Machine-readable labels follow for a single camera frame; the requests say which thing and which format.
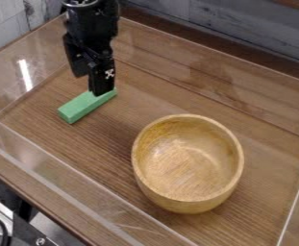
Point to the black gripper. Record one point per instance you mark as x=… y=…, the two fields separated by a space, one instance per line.
x=91 y=25

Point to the brown wooden bowl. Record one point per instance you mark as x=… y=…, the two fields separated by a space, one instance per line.
x=189 y=162

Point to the clear acrylic tray enclosure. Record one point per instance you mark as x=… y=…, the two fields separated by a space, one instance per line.
x=71 y=168

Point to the black metal bracket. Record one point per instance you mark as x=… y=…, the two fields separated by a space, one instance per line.
x=26 y=235

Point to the green rectangular block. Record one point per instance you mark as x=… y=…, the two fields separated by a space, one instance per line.
x=82 y=105

